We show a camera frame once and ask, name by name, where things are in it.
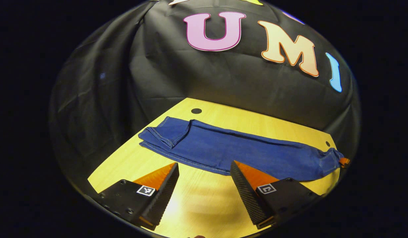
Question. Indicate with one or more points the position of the blue denim jeans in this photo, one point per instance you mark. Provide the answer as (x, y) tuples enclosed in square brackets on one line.
[(230, 148)]

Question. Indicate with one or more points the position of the black backdrop cloth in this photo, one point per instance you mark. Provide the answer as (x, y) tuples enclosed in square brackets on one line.
[(207, 79)]

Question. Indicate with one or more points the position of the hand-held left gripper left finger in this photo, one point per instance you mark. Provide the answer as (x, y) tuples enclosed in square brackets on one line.
[(164, 195)]

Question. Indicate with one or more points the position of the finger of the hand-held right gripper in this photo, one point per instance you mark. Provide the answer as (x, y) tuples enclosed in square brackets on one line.
[(344, 161)]

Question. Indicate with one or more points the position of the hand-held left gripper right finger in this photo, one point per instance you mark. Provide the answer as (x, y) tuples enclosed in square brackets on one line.
[(245, 191)]

